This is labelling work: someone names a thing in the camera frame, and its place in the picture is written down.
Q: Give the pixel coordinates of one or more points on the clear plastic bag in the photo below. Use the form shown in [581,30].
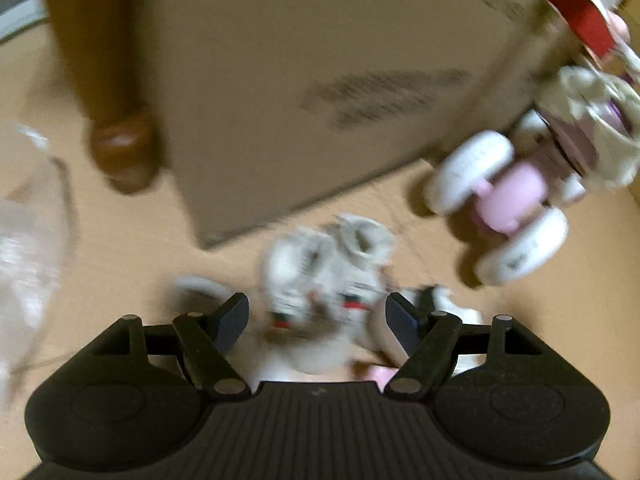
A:
[25,240]

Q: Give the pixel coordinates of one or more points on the lavender white lace sneaker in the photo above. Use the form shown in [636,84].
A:
[580,95]

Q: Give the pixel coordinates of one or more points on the pink toy with white wheels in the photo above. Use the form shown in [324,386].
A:
[510,195]

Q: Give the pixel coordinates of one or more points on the brown cardboard box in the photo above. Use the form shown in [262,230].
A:
[300,85]

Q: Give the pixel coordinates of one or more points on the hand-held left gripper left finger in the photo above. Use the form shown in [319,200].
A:
[235,316]

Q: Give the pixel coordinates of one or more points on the white grey striped sneaker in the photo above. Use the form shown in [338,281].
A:
[362,260]
[300,280]

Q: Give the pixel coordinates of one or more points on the brown wooden furniture leg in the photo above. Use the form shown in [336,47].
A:
[100,60]

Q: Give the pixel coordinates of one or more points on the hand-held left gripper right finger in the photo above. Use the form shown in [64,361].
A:
[400,321]

